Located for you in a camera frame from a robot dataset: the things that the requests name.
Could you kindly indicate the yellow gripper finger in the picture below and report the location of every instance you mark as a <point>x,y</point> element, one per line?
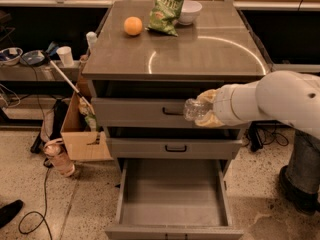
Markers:
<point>207,96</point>
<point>209,121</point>

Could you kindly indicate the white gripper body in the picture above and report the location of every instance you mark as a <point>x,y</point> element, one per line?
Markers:
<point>222,105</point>

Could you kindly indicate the clear plastic water bottle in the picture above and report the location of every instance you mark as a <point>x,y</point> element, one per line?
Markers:
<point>195,109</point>

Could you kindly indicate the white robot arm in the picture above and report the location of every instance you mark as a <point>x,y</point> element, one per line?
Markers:
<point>288,97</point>

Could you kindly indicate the grey drawer cabinet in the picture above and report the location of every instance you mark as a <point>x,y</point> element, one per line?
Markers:
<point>215,50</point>

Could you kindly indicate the middle grey drawer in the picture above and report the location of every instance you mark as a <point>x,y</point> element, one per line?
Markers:
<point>173,143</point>

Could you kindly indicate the grey drawer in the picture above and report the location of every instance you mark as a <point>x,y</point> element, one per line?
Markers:
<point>152,113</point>
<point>173,143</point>

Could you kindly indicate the open bottom drawer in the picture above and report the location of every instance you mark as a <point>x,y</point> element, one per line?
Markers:
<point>168,199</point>

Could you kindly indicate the top grey drawer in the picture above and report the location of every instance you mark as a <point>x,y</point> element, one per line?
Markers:
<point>152,113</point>

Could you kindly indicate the white bottle beside cabinet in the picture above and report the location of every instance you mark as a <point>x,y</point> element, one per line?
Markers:
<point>91,39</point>

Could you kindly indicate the white bowl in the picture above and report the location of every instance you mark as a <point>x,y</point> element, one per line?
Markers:
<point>190,11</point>

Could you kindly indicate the person leg in jeans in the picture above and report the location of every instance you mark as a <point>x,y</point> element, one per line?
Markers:
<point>300,179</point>

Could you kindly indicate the green chip bag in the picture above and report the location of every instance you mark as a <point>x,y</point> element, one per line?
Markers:
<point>163,15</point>

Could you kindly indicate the orange fruit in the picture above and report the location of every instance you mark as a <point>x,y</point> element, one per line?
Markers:
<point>133,26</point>

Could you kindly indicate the cardboard box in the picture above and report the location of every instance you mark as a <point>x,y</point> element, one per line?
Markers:
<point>81,143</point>

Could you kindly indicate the white paper cup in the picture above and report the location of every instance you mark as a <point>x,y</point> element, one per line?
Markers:
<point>65,55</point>

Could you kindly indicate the white stick tool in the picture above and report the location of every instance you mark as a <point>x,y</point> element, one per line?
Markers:
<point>75,89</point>

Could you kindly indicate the left low shelf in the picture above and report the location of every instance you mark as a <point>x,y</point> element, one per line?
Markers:
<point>46,72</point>

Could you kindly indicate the dark round dish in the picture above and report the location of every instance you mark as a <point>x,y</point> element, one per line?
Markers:
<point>33,58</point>

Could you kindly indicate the bowl on left shelf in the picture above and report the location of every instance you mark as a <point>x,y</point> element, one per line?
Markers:
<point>10,56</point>

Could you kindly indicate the black shoe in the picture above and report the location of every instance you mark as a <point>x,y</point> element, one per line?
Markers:
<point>9,212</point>

